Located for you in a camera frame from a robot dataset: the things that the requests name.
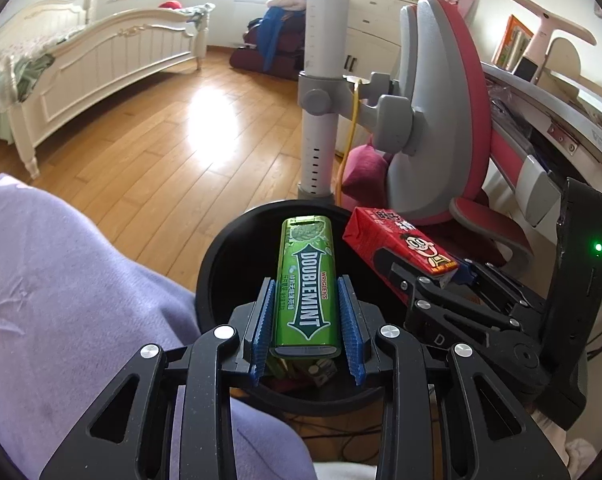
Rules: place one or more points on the white cloth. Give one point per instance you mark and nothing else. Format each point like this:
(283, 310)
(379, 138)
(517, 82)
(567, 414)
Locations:
(346, 472)

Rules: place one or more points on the black trash bin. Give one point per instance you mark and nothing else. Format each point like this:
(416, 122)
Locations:
(231, 260)

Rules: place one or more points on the orange picture book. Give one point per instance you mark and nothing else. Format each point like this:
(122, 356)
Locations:
(511, 40)

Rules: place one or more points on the red hat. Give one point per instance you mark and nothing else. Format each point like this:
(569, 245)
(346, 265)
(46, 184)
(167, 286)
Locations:
(170, 5)

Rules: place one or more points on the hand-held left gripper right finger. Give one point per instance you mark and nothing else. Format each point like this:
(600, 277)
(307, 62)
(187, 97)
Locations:
(351, 330)

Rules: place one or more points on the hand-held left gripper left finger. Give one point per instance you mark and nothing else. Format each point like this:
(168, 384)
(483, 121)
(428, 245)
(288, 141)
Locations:
(263, 325)

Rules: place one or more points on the red cartoon drink carton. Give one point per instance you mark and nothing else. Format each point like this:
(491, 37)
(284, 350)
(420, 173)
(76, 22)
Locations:
(381, 230)

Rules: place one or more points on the purple printed tablecloth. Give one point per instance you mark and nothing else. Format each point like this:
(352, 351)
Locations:
(81, 310)

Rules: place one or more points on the grey and red chair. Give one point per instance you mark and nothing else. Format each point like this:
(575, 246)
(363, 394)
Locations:
(446, 110)

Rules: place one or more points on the white dresser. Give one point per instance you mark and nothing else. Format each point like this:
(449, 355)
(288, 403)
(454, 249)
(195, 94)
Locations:
(376, 25)

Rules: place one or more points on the green bedspread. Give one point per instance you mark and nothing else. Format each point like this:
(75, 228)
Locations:
(11, 80)

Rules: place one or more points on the white floor lamp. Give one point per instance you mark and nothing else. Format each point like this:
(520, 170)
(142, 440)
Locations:
(321, 35)

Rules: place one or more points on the dark red massage chair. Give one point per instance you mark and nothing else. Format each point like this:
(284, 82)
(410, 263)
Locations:
(251, 55)

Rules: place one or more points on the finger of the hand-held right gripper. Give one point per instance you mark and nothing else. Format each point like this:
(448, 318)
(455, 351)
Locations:
(431, 300)
(501, 297)

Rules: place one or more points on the crumpled light garment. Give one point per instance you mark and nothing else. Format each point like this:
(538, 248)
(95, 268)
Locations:
(198, 12)

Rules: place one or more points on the pink desk lamp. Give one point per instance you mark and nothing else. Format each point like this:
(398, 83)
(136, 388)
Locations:
(543, 35)

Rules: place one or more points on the blue garment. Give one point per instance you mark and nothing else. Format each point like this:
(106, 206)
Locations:
(276, 35)

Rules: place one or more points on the white curved desk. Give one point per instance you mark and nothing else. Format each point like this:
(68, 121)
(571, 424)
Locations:
(556, 105)

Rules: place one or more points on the pile of clothes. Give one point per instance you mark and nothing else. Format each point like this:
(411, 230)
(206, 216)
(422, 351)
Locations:
(288, 0)

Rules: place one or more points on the white wooden bed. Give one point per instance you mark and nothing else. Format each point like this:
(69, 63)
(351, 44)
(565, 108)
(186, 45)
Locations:
(106, 60)

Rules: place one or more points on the green gum pack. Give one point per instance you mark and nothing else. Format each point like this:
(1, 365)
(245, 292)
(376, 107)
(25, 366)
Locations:
(306, 285)

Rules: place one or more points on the dark pink cushion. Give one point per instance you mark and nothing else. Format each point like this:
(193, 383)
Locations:
(363, 175)

